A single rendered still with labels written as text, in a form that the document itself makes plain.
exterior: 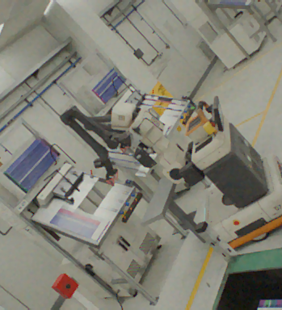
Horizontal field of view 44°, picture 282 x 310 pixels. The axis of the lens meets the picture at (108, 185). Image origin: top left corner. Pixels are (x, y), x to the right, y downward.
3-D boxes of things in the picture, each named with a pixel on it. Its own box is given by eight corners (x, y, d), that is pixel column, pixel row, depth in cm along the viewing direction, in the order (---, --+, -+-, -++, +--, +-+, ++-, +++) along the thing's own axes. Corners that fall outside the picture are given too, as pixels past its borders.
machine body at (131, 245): (166, 241, 358) (124, 202, 345) (136, 299, 319) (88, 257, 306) (129, 250, 410) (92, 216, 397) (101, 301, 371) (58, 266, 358)
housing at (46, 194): (75, 174, 350) (72, 165, 340) (47, 209, 322) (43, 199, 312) (69, 173, 353) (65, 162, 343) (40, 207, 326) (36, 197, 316)
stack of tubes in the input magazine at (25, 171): (59, 156, 337) (38, 136, 332) (27, 191, 309) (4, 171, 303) (54, 160, 348) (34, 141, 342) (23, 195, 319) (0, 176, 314)
